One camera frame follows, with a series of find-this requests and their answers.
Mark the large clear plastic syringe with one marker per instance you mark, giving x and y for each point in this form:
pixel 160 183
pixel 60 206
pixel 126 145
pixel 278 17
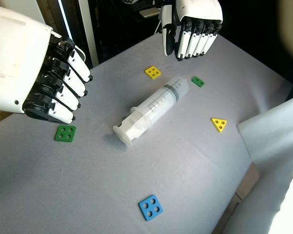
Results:
pixel 156 104

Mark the flat grey device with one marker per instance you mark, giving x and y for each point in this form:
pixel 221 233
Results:
pixel 147 13

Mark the small green two-hole block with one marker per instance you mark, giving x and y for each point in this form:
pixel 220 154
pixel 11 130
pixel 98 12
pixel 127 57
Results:
pixel 198 82

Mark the yellow square four-hole block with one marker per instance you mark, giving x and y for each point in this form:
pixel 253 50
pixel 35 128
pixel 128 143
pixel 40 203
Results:
pixel 152 72

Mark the yellow triangle three-hole block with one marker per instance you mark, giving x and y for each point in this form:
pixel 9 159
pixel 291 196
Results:
pixel 219 126

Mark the thin lit light strip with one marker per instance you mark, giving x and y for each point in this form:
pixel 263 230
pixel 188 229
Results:
pixel 64 19

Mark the white draped fabric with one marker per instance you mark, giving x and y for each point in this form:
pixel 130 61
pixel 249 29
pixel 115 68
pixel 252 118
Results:
pixel 271 146

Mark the brown cardboard box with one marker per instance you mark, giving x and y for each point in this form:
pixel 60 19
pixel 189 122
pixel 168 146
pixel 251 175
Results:
pixel 249 180

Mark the green square four-hole block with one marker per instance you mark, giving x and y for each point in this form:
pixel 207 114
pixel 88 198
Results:
pixel 65 138

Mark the grey table cloth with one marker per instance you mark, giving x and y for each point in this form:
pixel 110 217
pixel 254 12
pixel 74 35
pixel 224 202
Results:
pixel 88 175

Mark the blue square four-hole block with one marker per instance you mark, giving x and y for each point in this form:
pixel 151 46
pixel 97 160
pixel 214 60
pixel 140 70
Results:
pixel 144 212

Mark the white upright post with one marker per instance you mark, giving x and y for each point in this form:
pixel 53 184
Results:
pixel 84 29

